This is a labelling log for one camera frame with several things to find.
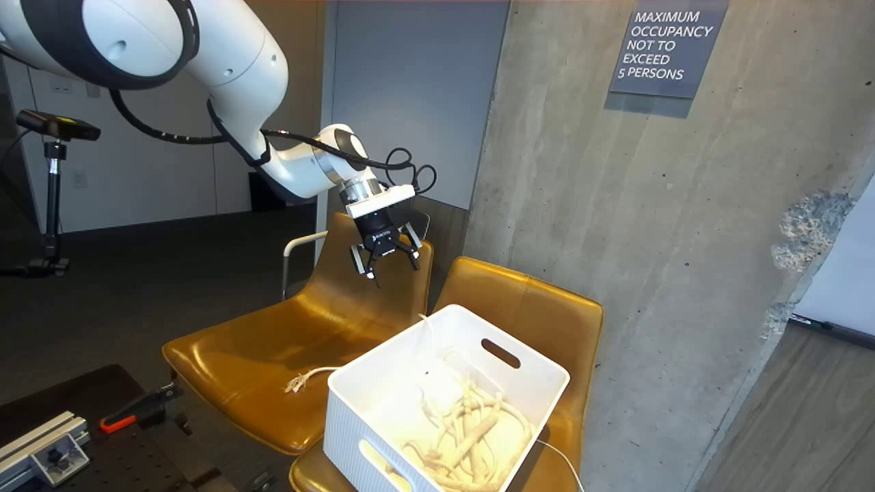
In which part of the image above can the thin white frayed cord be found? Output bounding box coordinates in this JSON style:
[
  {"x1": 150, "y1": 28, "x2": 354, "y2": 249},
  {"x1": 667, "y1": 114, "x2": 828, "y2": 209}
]
[{"x1": 285, "y1": 364, "x2": 342, "y2": 397}]

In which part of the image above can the orange leather chair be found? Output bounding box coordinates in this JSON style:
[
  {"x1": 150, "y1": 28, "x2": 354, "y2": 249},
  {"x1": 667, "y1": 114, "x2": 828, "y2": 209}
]
[
  {"x1": 161, "y1": 209, "x2": 437, "y2": 460},
  {"x1": 288, "y1": 255, "x2": 608, "y2": 492}
]

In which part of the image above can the black clamp orange handle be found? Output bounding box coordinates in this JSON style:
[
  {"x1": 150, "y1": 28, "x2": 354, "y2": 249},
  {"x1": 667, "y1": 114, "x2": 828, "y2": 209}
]
[{"x1": 95, "y1": 380, "x2": 186, "y2": 436}]

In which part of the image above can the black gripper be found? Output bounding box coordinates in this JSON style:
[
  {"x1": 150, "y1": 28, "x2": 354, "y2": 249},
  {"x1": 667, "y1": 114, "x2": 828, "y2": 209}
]
[{"x1": 351, "y1": 201, "x2": 435, "y2": 283}]

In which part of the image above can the black tripod stand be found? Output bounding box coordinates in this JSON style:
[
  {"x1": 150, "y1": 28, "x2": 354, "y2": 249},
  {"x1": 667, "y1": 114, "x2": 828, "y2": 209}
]
[{"x1": 23, "y1": 133, "x2": 76, "y2": 279}]

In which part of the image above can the white wall whiteboard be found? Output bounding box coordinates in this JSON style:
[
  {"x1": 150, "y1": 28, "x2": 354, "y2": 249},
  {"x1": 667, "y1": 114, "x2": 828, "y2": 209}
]
[{"x1": 326, "y1": 0, "x2": 511, "y2": 214}]

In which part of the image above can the grey occupancy wall sign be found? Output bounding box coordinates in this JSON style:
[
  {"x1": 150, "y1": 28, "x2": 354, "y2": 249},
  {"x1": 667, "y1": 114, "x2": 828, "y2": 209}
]
[{"x1": 604, "y1": 0, "x2": 733, "y2": 119}]

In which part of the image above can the white plastic basket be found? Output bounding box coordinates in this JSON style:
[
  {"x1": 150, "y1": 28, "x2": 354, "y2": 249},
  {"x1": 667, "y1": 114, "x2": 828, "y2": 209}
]
[{"x1": 324, "y1": 304, "x2": 571, "y2": 492}]

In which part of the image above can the black camera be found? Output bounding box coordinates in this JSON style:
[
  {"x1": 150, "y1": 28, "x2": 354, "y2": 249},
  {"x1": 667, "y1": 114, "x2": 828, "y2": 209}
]
[{"x1": 15, "y1": 106, "x2": 105, "y2": 144}]

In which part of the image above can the aluminium rail block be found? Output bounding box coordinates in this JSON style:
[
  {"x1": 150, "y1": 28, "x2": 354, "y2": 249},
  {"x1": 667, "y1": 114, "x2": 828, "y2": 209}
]
[{"x1": 0, "y1": 408, "x2": 94, "y2": 492}]

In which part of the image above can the thick white braided rope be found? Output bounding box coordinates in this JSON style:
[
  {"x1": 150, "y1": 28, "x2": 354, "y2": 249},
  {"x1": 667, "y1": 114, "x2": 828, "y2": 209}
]
[{"x1": 399, "y1": 371, "x2": 537, "y2": 488}]

